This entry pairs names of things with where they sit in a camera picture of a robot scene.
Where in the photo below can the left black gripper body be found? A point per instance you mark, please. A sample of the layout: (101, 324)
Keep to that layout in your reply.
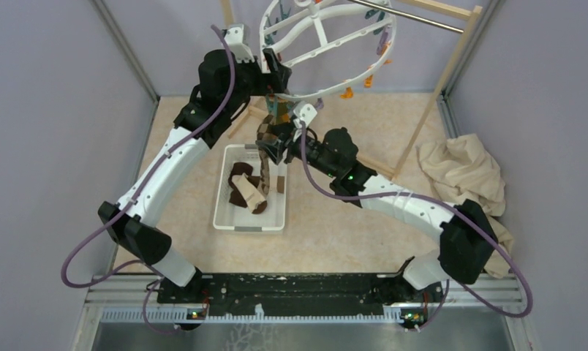
(252, 82)

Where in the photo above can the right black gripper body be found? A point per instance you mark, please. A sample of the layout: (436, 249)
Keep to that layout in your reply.
(293, 149)

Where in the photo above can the brown checkered sock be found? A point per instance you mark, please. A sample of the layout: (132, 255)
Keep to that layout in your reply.
(263, 134)

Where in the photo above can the white round clip hanger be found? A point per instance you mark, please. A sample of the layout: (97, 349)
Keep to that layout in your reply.
(280, 34)

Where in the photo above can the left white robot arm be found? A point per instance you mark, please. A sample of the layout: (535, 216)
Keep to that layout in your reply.
(226, 85)

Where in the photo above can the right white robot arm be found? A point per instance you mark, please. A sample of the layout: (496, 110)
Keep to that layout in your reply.
(463, 234)

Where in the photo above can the orange green sock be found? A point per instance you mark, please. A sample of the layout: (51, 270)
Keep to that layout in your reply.
(279, 108)

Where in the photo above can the beige brown sock in basket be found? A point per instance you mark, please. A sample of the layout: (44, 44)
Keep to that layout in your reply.
(245, 193)

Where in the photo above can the metal hanging rod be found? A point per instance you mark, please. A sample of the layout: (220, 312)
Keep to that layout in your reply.
(409, 16)

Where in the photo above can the beige crumpled cloth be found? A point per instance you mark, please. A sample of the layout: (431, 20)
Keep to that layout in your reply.
(462, 169)

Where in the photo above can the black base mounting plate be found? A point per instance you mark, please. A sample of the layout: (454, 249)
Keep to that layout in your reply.
(305, 293)

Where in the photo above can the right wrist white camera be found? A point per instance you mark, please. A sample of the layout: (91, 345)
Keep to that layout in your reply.
(303, 114)

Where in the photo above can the wrist white camera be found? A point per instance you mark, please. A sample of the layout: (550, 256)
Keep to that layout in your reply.
(236, 38)
(303, 114)

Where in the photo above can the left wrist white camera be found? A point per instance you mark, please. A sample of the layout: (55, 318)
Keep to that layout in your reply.
(236, 38)

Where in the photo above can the white slotted cable duct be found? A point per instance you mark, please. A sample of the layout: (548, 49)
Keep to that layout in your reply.
(192, 314)

